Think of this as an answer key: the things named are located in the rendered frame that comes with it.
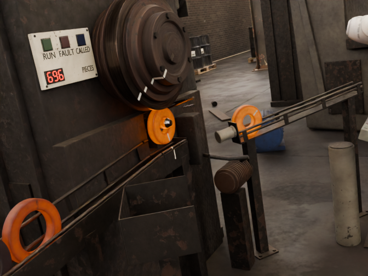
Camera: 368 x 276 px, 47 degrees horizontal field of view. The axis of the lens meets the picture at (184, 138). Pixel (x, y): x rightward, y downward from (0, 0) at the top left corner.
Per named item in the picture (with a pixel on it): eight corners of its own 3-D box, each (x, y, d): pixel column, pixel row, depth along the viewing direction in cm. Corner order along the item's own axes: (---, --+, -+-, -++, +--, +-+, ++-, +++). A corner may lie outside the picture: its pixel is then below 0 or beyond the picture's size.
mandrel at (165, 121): (136, 130, 182) (133, 120, 181) (141, 127, 186) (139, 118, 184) (169, 129, 173) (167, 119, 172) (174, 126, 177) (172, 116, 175)
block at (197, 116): (181, 165, 202) (173, 116, 197) (189, 160, 209) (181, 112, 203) (201, 166, 197) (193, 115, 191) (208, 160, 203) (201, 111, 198)
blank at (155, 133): (142, 117, 169) (149, 116, 167) (162, 101, 181) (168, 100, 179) (154, 150, 175) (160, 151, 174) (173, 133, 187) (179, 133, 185)
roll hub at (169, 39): (188, 45, 182) (171, 99, 171) (154, -4, 162) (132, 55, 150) (199, 43, 179) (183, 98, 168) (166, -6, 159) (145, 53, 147)
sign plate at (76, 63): (41, 90, 139) (27, 34, 135) (94, 76, 160) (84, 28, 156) (45, 89, 138) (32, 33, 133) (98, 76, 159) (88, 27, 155)
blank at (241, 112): (245, 142, 209) (249, 143, 206) (225, 122, 203) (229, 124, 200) (263, 118, 212) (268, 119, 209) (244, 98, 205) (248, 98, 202)
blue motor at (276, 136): (251, 157, 378) (246, 120, 370) (252, 140, 432) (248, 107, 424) (286, 154, 372) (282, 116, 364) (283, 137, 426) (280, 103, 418)
